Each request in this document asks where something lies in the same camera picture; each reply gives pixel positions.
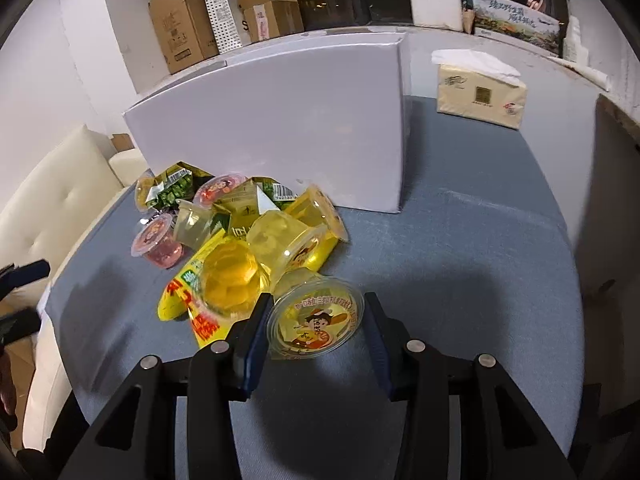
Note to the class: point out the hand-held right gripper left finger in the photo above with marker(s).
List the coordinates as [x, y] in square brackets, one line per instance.
[256, 347]

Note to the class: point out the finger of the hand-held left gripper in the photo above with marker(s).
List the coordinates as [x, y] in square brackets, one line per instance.
[27, 271]
[17, 322]

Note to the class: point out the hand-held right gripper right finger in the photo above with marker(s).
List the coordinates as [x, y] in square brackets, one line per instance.
[378, 352]

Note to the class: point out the yellow jelly cup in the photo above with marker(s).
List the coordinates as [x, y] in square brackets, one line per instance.
[315, 320]

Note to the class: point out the pile of jelly cups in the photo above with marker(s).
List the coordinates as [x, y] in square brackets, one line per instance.
[230, 275]

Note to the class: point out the yellow snack packet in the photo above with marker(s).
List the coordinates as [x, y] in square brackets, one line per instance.
[182, 296]

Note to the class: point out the white cardboard box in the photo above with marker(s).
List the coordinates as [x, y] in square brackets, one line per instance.
[275, 125]

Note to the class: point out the cream leather sofa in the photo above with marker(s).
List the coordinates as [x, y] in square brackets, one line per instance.
[55, 200]

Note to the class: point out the blue grey table mat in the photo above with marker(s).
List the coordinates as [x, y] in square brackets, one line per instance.
[450, 260]

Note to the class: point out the brown cardboard piece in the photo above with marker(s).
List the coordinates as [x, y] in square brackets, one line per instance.
[122, 143]

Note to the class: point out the cream tissue pack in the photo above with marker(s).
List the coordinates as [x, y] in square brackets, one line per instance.
[475, 97]

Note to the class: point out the large brown cardboard box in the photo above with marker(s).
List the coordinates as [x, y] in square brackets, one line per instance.
[175, 25]

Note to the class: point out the white patterned roll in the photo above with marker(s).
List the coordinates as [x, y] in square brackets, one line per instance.
[217, 15]

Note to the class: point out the small brown cardboard box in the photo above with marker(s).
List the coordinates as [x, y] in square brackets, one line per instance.
[260, 20]

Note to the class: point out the small brown paper box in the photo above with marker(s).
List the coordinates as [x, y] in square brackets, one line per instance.
[468, 21]

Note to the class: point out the white foam box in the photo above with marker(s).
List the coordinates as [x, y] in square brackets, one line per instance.
[435, 5]

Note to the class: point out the long printed box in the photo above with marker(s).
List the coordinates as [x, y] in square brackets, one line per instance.
[515, 22]

